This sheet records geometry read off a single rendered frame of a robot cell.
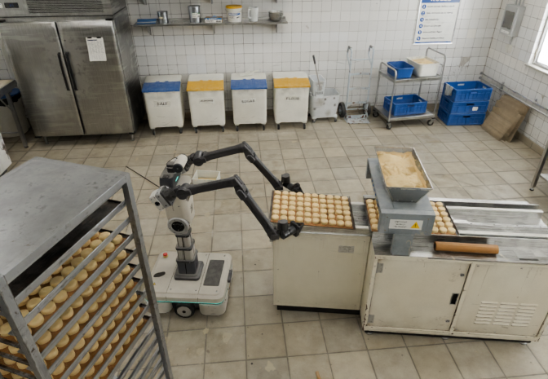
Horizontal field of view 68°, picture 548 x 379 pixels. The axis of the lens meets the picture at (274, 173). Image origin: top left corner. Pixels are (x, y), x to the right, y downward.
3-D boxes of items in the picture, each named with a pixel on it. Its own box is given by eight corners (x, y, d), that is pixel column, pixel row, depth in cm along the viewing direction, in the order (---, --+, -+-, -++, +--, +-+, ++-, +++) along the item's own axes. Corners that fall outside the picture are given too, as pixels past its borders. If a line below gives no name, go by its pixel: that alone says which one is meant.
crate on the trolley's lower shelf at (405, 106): (413, 105, 679) (415, 94, 669) (425, 113, 647) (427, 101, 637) (382, 107, 668) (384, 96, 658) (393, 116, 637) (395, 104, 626)
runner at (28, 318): (128, 217, 180) (126, 212, 179) (134, 218, 179) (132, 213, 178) (7, 334, 128) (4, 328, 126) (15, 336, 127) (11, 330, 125)
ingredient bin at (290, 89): (274, 131, 634) (274, 83, 595) (272, 115, 689) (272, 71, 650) (308, 130, 636) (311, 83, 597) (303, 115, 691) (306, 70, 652)
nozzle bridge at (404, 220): (404, 196, 326) (411, 159, 309) (426, 257, 264) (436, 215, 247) (362, 194, 328) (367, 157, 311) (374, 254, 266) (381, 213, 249)
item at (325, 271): (355, 286, 355) (367, 201, 309) (360, 318, 325) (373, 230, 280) (276, 281, 360) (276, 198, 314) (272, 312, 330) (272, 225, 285)
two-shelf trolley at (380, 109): (417, 112, 699) (429, 46, 642) (435, 125, 651) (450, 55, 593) (371, 116, 684) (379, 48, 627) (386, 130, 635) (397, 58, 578)
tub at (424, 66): (423, 68, 652) (425, 55, 642) (439, 76, 615) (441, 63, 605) (403, 69, 645) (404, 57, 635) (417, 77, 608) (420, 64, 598)
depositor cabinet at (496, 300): (497, 279, 362) (526, 201, 319) (534, 349, 301) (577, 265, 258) (352, 271, 371) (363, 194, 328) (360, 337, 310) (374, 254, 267)
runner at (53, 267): (124, 200, 175) (123, 195, 174) (130, 201, 175) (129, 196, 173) (-3, 315, 123) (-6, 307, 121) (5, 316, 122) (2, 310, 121)
